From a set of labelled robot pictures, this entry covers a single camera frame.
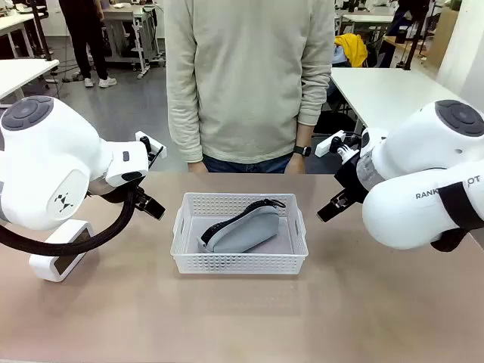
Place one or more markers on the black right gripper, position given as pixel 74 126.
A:
pixel 349 177

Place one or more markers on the person's left hand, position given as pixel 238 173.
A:
pixel 296 164

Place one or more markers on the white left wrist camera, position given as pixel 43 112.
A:
pixel 145 137

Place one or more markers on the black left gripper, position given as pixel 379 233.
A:
pixel 139 193

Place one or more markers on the black smartwatch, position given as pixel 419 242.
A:
pixel 302 150

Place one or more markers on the person's left forearm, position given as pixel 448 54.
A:
pixel 314 106

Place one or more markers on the person in black clothes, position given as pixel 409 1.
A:
pixel 89 34

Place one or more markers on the person's right forearm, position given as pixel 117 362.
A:
pixel 183 121

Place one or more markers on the blue jeans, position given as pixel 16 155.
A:
pixel 246 166

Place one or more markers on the white frame workbench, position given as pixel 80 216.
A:
pixel 128 26

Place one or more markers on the black pole stand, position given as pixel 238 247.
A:
pixel 42 30

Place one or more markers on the large white table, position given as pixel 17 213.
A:
pixel 389 90

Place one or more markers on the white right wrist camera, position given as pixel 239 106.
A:
pixel 328 144

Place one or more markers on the grey zip pouch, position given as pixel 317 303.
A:
pixel 246 234

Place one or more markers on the person's right hand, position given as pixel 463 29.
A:
pixel 196 168

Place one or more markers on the person torso beige sweater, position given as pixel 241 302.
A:
pixel 246 75

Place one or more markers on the white table with black clamp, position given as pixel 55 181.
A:
pixel 22 73

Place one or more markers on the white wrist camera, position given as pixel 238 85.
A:
pixel 145 137
pixel 328 144

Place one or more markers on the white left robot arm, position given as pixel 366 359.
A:
pixel 49 159

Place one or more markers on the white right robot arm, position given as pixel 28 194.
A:
pixel 419 159

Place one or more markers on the tall cardboard panel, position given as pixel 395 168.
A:
pixel 444 34

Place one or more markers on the white perforated plastic basket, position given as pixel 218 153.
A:
pixel 238 262

